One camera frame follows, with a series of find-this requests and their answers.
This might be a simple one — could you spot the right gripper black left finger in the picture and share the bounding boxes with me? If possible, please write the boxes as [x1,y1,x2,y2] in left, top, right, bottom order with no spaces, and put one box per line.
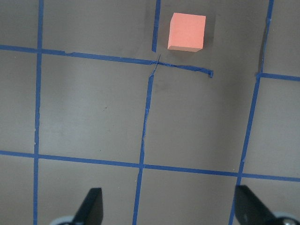
[71,187,104,225]

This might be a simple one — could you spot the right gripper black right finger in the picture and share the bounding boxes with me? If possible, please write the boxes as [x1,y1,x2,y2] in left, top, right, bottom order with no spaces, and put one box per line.
[234,185,279,225]

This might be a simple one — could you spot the orange foam cube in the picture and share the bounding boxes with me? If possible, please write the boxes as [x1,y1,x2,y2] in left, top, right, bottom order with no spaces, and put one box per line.
[167,13,206,53]

